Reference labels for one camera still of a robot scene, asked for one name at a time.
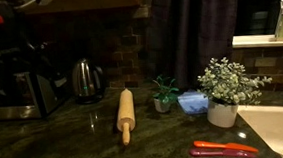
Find purple plastic knife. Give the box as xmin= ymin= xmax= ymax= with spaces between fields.
xmin=188 ymin=143 xmax=257 ymax=158

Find stainless steel electric kettle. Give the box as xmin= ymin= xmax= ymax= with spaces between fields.
xmin=70 ymin=57 xmax=107 ymax=106

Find white window sill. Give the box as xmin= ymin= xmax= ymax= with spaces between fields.
xmin=231 ymin=32 xmax=283 ymax=52

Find wooden rolling pin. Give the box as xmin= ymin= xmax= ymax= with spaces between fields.
xmin=113 ymin=87 xmax=138 ymax=147

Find large plant in white pot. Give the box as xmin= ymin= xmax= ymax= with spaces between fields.
xmin=195 ymin=53 xmax=276 ymax=131

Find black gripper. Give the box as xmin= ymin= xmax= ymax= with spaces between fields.
xmin=0 ymin=28 xmax=59 ymax=80

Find blue cloth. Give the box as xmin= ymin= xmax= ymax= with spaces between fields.
xmin=176 ymin=87 xmax=210 ymax=116

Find wooden range hood cabinet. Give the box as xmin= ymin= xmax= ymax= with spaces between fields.
xmin=22 ymin=0 xmax=152 ymax=27

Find dark curtain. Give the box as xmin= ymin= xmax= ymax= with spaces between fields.
xmin=144 ymin=0 xmax=246 ymax=91

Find white cutting board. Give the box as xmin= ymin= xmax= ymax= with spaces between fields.
xmin=237 ymin=102 xmax=283 ymax=158

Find small plant in white pot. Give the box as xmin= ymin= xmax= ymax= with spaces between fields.
xmin=150 ymin=73 xmax=182 ymax=114

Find stainless steel toaster oven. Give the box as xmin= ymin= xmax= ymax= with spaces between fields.
xmin=0 ymin=67 xmax=72 ymax=123

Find orange plastic knife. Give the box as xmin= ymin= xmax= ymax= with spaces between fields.
xmin=192 ymin=136 xmax=260 ymax=158

